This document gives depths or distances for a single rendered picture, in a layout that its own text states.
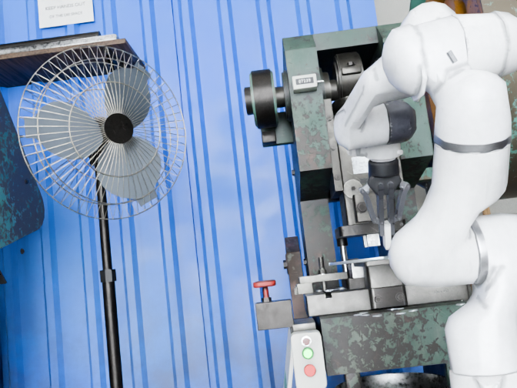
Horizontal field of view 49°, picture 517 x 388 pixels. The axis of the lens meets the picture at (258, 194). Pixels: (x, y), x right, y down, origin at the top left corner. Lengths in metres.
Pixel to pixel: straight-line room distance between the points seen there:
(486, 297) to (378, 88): 0.43
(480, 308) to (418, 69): 0.39
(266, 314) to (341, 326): 0.20
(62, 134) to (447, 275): 1.31
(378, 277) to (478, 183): 0.75
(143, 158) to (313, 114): 0.62
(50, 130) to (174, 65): 1.37
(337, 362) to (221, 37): 2.05
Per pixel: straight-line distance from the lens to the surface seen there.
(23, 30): 3.46
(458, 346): 0.98
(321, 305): 1.61
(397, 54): 0.90
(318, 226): 1.93
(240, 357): 2.92
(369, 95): 1.13
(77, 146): 1.87
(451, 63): 0.90
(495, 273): 0.97
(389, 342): 1.54
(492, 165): 0.89
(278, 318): 1.50
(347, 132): 1.24
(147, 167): 1.96
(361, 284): 1.69
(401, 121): 1.28
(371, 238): 1.74
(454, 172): 0.89
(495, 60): 0.94
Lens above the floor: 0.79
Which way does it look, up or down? 8 degrees up
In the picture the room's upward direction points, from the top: 7 degrees counter-clockwise
